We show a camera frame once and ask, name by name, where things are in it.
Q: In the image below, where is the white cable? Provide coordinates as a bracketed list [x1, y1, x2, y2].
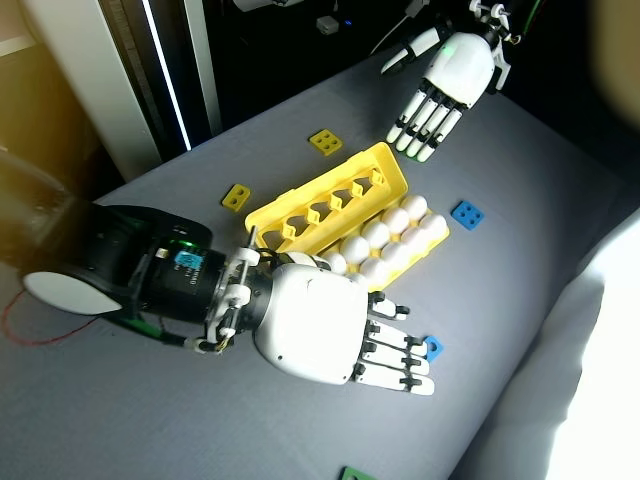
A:
[368, 0, 426, 57]

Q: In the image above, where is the grey table cloth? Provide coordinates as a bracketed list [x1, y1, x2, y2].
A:
[0, 34, 640, 480]

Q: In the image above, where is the yellow two-hole block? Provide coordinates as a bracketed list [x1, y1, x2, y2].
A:
[221, 183, 252, 210]

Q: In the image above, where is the white device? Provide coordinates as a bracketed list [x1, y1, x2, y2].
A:
[232, 0, 304, 12]

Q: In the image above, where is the yellow four-hole square block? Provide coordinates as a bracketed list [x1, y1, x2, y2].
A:
[308, 128, 345, 159]

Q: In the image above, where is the blue two-hole block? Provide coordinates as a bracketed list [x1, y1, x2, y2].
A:
[423, 335, 445, 364]

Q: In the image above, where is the yellow egg carton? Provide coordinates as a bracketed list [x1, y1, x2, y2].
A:
[243, 141, 451, 294]

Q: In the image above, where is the white cabinet with light strip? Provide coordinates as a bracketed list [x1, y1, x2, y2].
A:
[19, 0, 224, 166]

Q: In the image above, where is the blue four-hole square block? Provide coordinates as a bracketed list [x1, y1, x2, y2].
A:
[450, 200, 486, 231]

